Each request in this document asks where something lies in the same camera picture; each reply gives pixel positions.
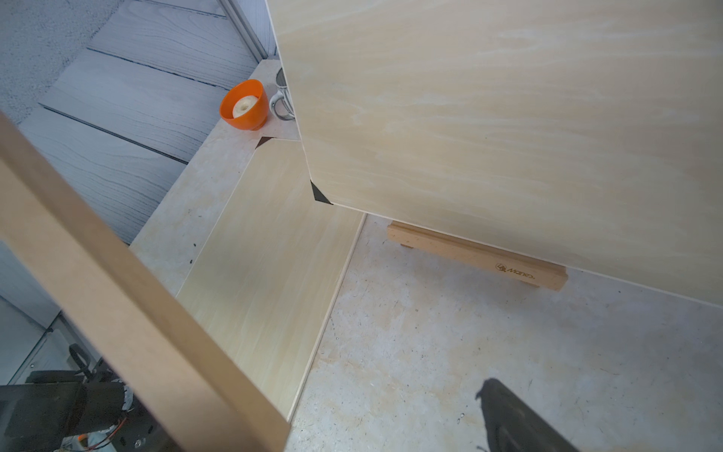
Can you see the orange plastic bowl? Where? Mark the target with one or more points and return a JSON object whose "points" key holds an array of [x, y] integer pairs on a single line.
{"points": [[254, 119]]}

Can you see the white toy donut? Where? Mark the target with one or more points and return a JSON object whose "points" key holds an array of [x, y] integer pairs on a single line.
{"points": [[244, 105]]}

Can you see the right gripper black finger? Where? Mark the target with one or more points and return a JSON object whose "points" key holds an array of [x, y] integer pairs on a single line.
{"points": [[512, 425]]}

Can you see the left metal frame post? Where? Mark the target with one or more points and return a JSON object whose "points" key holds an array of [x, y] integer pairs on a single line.
{"points": [[244, 29]]}

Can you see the wooden easel being assembled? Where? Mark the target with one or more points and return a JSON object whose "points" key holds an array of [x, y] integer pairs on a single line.
{"points": [[512, 265]]}

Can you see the light wooden board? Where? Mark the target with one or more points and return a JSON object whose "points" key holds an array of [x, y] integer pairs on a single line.
{"points": [[267, 278], [583, 133]]}

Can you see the striped ceramic mug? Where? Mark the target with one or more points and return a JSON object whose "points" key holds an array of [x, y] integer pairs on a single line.
{"points": [[282, 97]]}

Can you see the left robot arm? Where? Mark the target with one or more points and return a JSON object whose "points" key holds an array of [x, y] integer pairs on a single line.
{"points": [[90, 404]]}

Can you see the wooden easel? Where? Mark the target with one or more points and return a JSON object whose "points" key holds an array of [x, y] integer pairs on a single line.
{"points": [[192, 388]]}

